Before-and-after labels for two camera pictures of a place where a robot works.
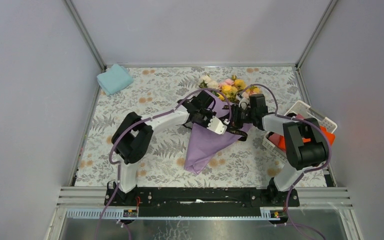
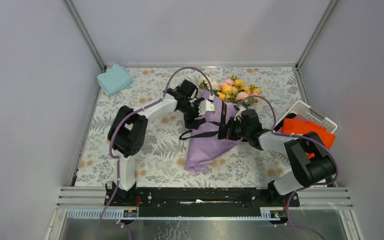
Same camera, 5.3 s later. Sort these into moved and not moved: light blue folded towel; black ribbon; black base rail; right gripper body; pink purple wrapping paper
Moved: right gripper body; black ribbon
Not moved: pink purple wrapping paper; light blue folded towel; black base rail
